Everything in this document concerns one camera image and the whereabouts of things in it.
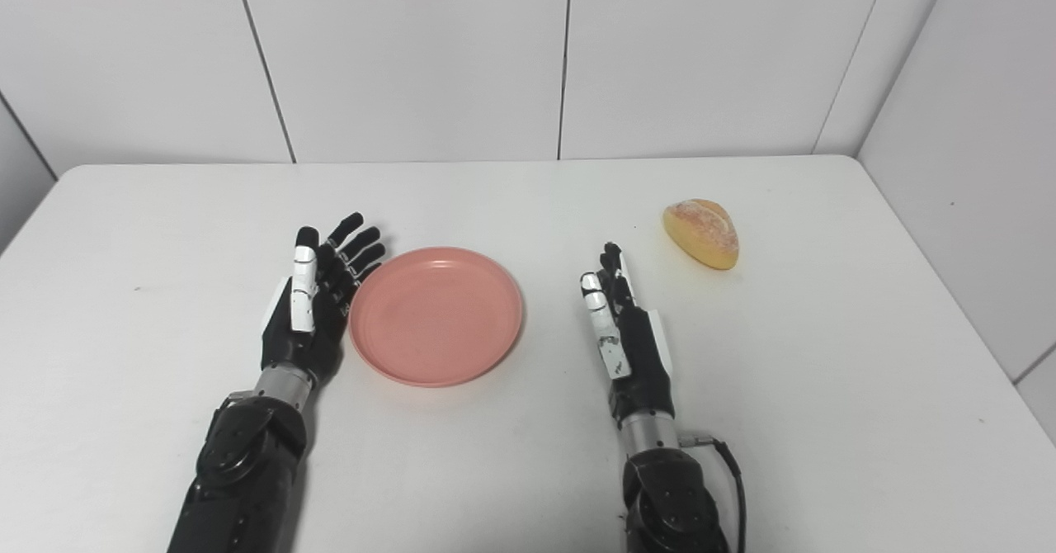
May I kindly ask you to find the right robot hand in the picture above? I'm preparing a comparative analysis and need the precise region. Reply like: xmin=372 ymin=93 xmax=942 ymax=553
xmin=580 ymin=243 xmax=676 ymax=422

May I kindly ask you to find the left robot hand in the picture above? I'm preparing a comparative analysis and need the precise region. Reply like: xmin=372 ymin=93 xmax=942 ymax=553
xmin=261 ymin=212 xmax=387 ymax=376

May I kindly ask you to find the pink plate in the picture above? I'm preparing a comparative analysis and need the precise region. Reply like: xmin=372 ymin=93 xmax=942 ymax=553
xmin=348 ymin=246 xmax=525 ymax=388

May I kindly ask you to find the bread roll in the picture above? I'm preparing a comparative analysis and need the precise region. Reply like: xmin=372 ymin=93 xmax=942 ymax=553
xmin=662 ymin=198 xmax=740 ymax=271

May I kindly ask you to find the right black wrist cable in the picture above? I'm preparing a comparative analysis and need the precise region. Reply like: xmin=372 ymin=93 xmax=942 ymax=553
xmin=678 ymin=431 xmax=747 ymax=553

